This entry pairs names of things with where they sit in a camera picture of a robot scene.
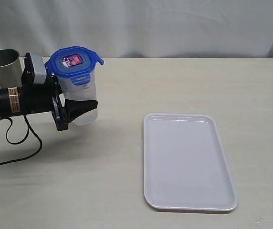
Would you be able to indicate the white backdrop curtain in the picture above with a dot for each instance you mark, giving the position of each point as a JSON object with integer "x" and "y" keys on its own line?
{"x": 140, "y": 28}

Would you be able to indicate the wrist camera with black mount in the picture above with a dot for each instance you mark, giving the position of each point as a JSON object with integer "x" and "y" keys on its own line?
{"x": 34, "y": 70}

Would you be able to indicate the tall clear plastic container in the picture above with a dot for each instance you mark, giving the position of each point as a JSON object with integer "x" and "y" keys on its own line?
{"x": 80, "y": 86}

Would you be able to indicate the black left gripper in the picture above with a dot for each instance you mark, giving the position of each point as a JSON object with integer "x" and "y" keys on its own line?
{"x": 72, "y": 106}

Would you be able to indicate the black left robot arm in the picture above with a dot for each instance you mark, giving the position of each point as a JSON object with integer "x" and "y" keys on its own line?
{"x": 0, "y": 102}

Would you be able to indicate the blue snap-lock lid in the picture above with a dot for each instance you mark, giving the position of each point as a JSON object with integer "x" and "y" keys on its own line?
{"x": 75, "y": 64}

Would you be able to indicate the steel cup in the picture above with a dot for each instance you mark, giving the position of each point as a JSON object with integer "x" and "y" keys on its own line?
{"x": 10, "y": 68}

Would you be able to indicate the white rectangular tray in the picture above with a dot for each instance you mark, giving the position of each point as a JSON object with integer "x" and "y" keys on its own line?
{"x": 185, "y": 166}

